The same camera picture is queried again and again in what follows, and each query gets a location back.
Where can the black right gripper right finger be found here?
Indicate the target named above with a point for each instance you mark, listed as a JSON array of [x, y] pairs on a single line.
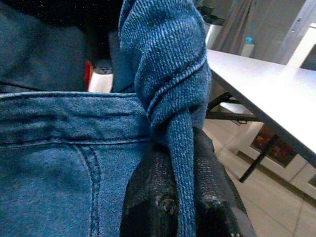
[[217, 202]]

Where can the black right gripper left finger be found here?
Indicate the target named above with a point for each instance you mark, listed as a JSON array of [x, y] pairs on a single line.
[[150, 197]]

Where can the blue denim shorts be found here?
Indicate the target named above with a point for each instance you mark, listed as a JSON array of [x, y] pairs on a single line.
[[61, 160]]

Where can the red shirt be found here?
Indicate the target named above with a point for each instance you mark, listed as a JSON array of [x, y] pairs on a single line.
[[88, 74]]

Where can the white glass door cabinet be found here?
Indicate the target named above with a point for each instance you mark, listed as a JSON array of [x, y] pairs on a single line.
[[303, 172]]

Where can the white bottle blue cap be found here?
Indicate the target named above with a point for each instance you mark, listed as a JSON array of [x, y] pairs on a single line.
[[248, 47]]

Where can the grey curtain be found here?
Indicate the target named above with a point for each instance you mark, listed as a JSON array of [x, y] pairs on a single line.
[[259, 24]]

